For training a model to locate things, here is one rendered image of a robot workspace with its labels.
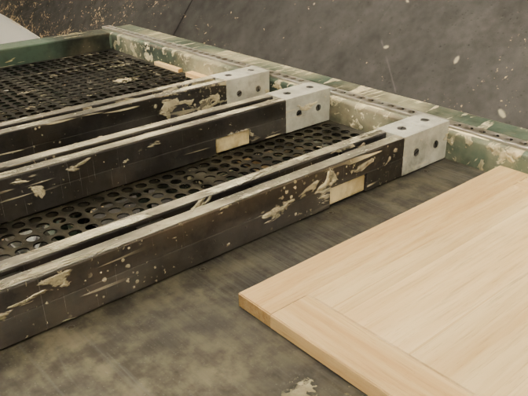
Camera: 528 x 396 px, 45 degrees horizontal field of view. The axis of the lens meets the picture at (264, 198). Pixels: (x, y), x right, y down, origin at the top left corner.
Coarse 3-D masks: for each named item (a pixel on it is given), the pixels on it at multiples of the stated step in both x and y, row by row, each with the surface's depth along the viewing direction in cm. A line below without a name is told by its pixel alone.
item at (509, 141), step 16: (128, 32) 194; (176, 48) 174; (192, 48) 173; (240, 64) 156; (288, 80) 144; (304, 80) 143; (352, 96) 131; (400, 112) 122; (416, 112) 121; (464, 128) 113; (480, 128) 113; (512, 144) 106
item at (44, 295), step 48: (336, 144) 102; (384, 144) 102; (432, 144) 111; (240, 192) 86; (288, 192) 90; (96, 240) 76; (144, 240) 76; (192, 240) 81; (240, 240) 87; (0, 288) 66; (48, 288) 69; (96, 288) 74; (0, 336) 67
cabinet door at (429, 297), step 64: (448, 192) 98; (512, 192) 98; (320, 256) 81; (384, 256) 81; (448, 256) 81; (512, 256) 81; (320, 320) 69; (384, 320) 70; (448, 320) 69; (512, 320) 69; (384, 384) 60; (448, 384) 60; (512, 384) 60
